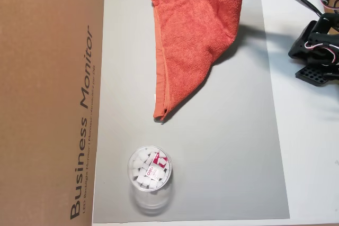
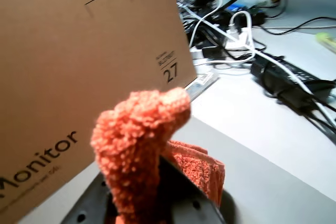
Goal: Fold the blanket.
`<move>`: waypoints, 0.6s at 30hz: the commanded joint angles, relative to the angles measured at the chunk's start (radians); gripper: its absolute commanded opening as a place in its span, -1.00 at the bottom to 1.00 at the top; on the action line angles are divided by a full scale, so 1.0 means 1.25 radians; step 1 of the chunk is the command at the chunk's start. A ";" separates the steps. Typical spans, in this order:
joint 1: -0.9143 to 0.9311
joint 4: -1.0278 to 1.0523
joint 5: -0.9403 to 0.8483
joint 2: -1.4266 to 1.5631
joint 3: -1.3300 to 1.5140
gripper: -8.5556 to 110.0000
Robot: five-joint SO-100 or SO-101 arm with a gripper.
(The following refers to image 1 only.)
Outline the orange terry towel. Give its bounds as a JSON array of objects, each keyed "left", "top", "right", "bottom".
[{"left": 150, "top": 0, "right": 247, "bottom": 121}]

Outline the red white eraser sleeve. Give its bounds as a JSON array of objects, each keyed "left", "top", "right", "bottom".
[{"left": 151, "top": 151, "right": 170, "bottom": 168}]

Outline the deli labelled white eraser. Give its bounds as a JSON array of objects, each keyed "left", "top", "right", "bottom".
[{"left": 142, "top": 164, "right": 163, "bottom": 182}]

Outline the grey table mat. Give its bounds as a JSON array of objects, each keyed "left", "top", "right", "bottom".
[{"left": 92, "top": 0, "right": 291, "bottom": 224}]

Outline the clear plastic jar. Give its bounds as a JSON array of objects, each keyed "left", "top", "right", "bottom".
[{"left": 126, "top": 145, "right": 176, "bottom": 216}]

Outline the brown cardboard monitor box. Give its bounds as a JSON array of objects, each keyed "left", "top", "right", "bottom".
[{"left": 0, "top": 0, "right": 106, "bottom": 226}]

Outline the black perforated base clamp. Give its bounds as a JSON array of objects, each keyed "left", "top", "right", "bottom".
[{"left": 293, "top": 64, "right": 335, "bottom": 87}]

